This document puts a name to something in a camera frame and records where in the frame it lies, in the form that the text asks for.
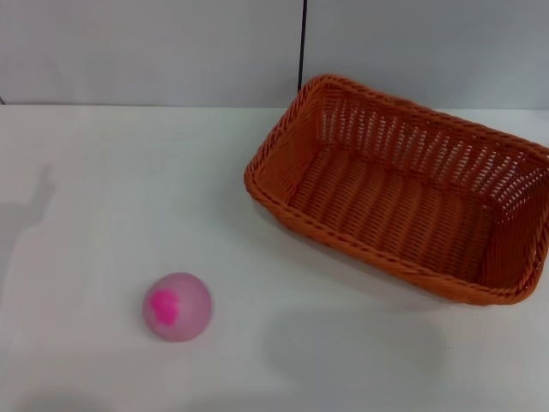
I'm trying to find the orange woven plastic basket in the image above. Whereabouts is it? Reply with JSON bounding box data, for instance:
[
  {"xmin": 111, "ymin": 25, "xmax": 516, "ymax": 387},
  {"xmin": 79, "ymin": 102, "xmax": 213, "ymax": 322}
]
[{"xmin": 243, "ymin": 73, "xmax": 549, "ymax": 306}]

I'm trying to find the pink translucent ball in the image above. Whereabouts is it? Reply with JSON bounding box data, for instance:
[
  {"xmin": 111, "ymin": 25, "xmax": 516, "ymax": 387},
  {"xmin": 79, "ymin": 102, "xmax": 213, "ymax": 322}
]
[{"xmin": 142, "ymin": 271, "xmax": 213, "ymax": 343}]

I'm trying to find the black vertical wall strip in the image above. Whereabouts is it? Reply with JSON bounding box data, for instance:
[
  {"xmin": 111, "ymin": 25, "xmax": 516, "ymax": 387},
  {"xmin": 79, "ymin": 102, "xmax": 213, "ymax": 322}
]
[{"xmin": 296, "ymin": 0, "xmax": 310, "ymax": 93}]

